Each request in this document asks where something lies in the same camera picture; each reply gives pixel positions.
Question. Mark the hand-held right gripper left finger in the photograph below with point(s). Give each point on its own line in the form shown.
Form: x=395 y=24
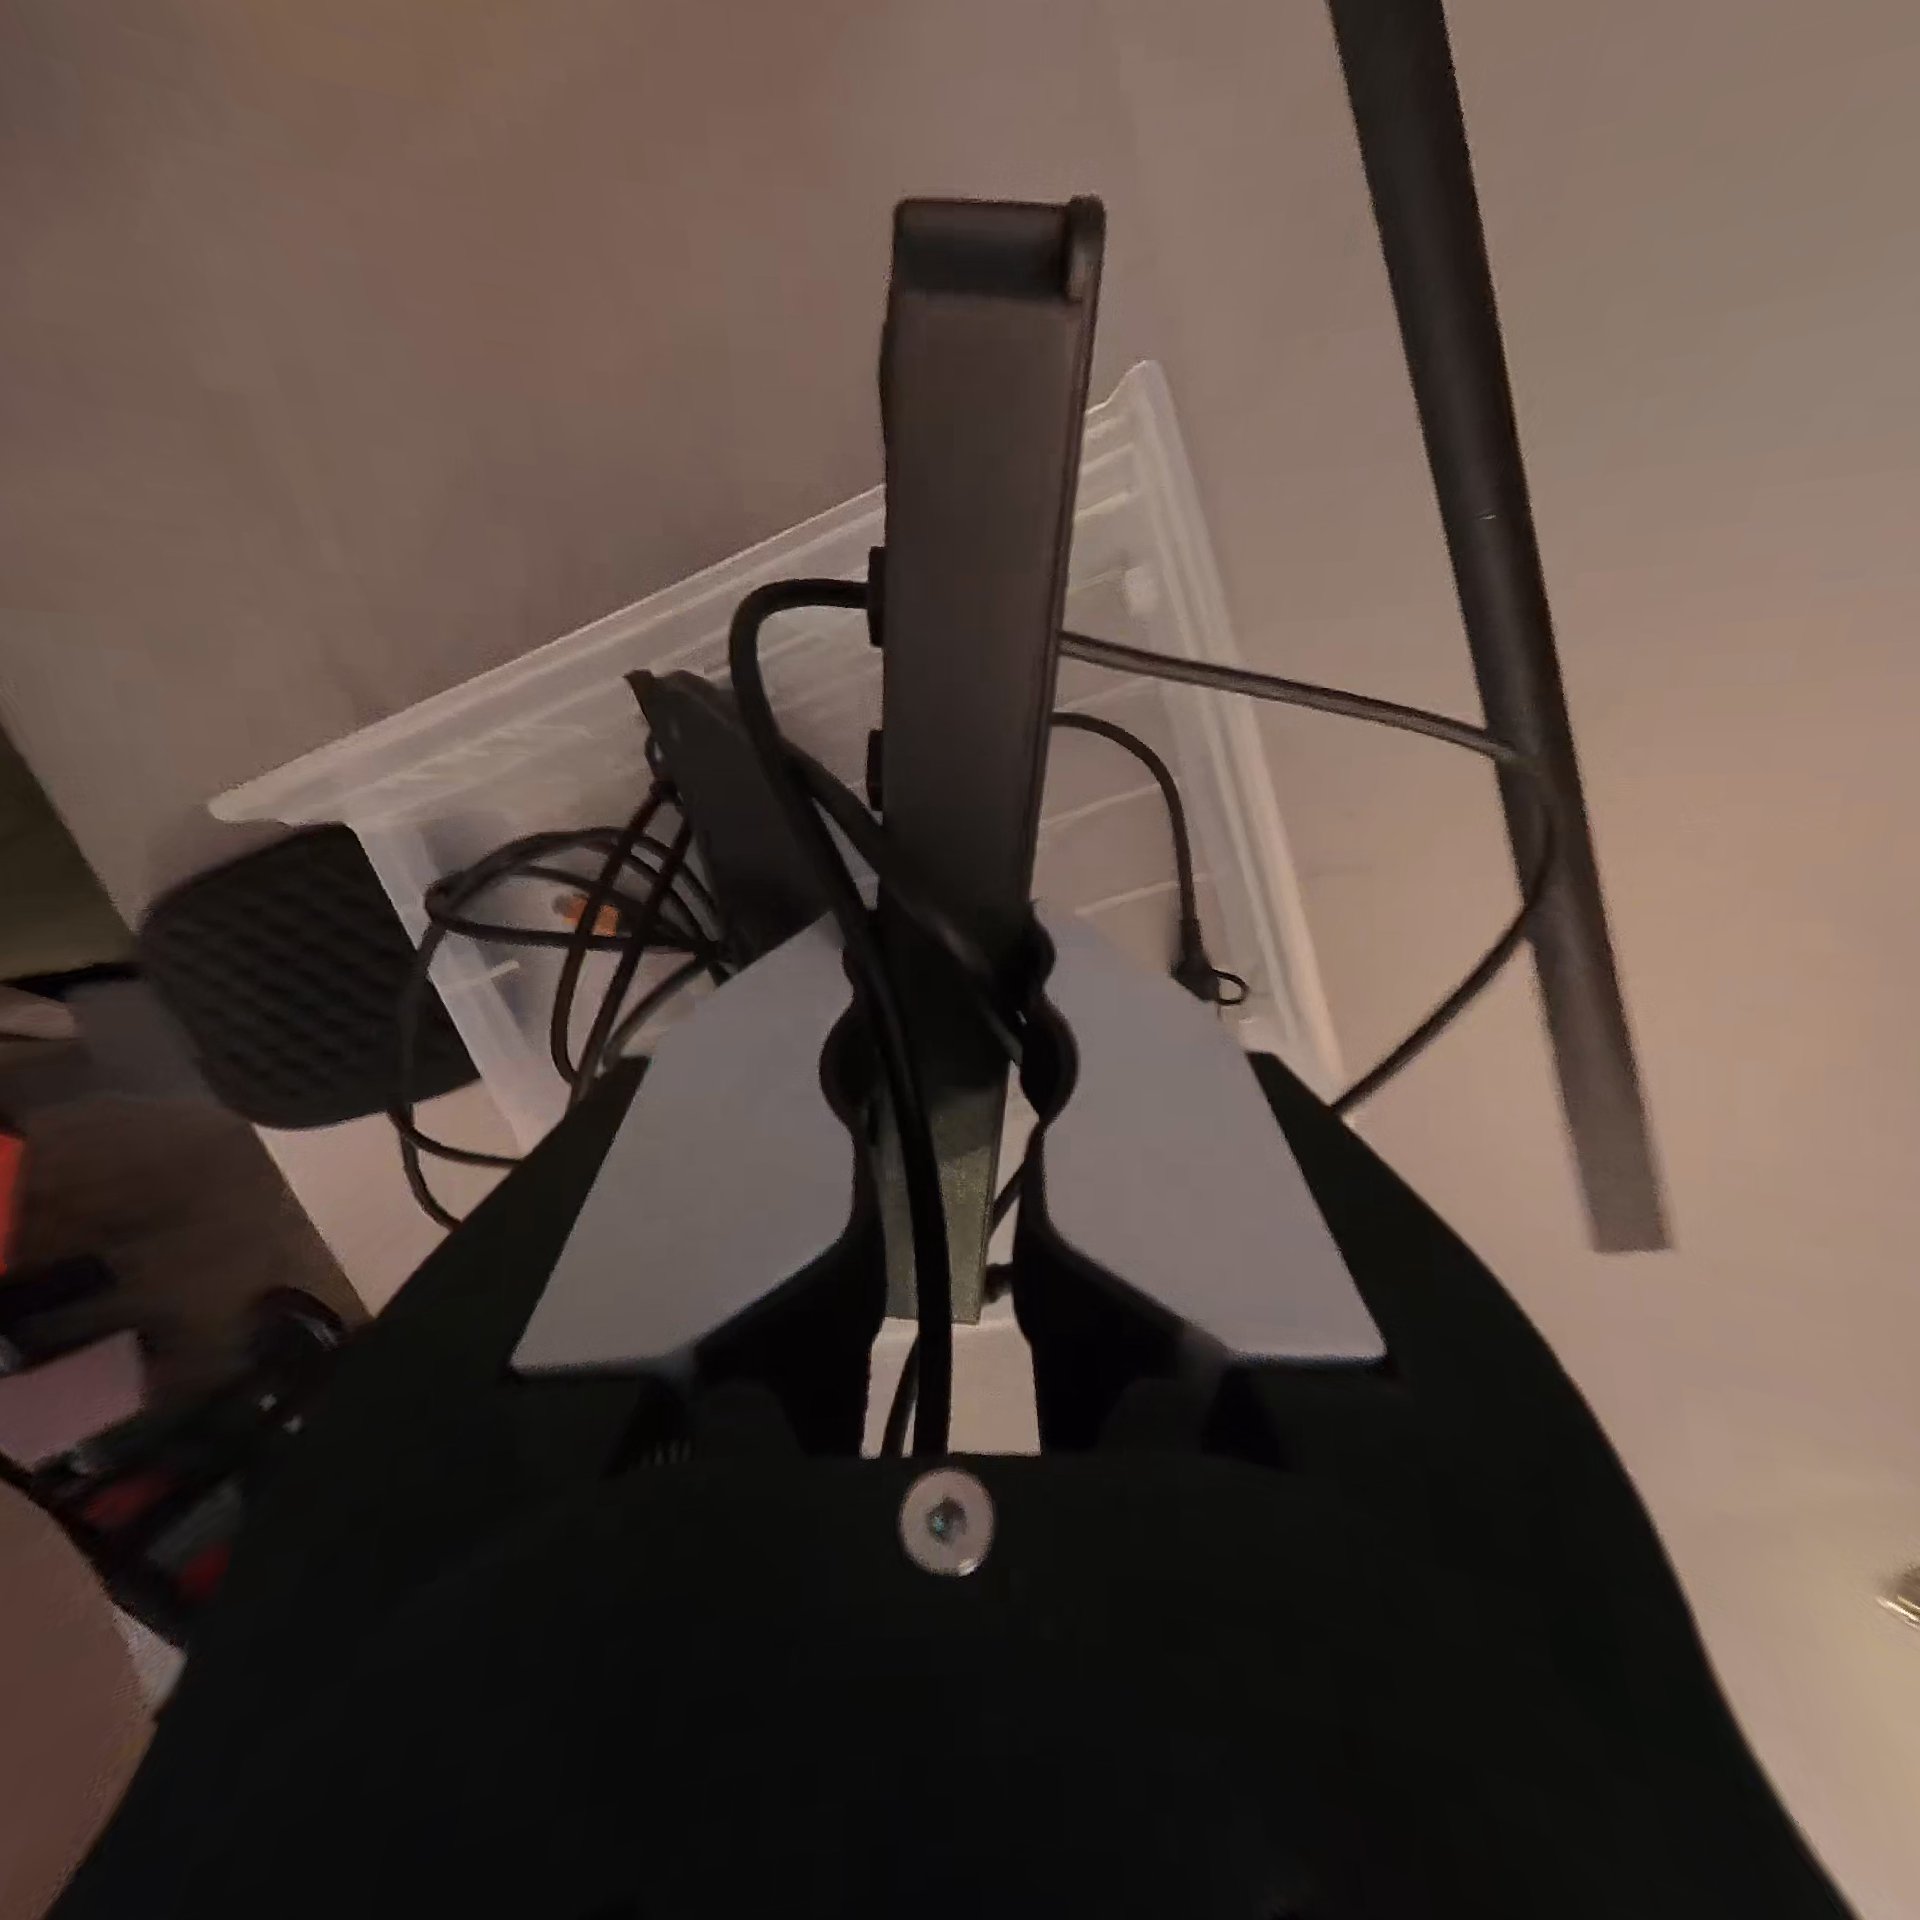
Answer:
x=704 y=1187

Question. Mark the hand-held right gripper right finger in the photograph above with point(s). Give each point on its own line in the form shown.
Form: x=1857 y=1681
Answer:
x=1202 y=1203

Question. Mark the clear plastic bin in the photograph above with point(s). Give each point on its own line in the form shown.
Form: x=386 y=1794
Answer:
x=1202 y=630

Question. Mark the short black usb hub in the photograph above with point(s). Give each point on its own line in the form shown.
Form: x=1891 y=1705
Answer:
x=976 y=600

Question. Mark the thin black bin divider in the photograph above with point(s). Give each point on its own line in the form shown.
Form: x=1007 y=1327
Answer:
x=720 y=811

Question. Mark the black mesh wrist pad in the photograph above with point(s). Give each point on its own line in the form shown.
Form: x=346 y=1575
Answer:
x=283 y=977

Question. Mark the red box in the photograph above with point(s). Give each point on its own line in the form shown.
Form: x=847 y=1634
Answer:
x=9 y=1203

